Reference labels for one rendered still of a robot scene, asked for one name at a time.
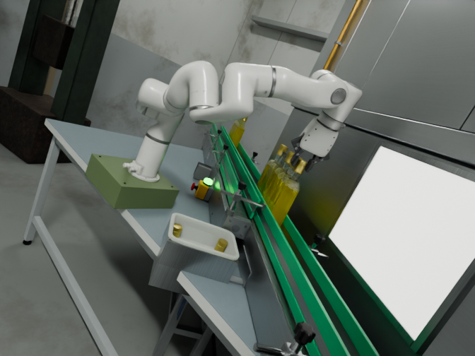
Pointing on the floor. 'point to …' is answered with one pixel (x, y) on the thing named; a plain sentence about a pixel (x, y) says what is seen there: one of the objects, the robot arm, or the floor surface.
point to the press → (30, 134)
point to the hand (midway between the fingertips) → (301, 163)
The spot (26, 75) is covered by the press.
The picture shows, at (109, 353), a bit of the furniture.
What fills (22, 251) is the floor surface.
